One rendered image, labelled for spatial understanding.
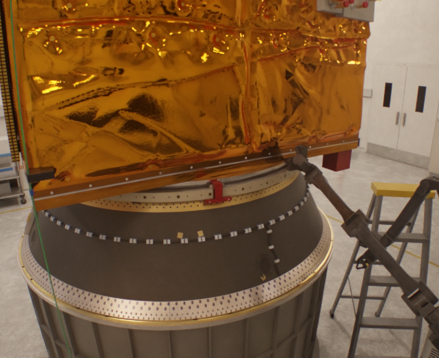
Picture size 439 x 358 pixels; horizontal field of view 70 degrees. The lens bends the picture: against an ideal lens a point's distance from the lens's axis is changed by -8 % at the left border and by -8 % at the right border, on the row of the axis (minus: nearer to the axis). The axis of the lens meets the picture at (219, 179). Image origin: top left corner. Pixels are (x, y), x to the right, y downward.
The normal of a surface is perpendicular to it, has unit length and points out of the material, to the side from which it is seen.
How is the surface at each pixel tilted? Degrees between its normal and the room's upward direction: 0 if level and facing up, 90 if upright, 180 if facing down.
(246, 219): 62
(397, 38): 90
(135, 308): 43
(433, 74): 90
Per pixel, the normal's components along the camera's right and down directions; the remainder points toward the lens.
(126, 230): -0.12, -0.15
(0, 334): 0.00, -0.95
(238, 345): 0.38, 0.30
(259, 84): 0.68, 0.17
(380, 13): -0.83, 0.18
